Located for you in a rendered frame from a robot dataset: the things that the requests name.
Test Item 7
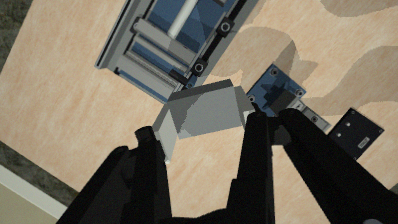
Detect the grey metal block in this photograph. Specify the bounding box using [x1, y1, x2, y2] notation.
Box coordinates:
[167, 79, 242, 139]

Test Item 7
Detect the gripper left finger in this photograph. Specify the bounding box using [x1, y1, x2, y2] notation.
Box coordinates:
[56, 103, 178, 224]

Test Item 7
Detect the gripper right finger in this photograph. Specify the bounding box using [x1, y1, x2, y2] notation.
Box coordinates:
[223, 85, 398, 224]

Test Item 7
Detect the grey flat bar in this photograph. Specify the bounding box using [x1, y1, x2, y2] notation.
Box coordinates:
[125, 50, 179, 87]
[133, 36, 188, 73]

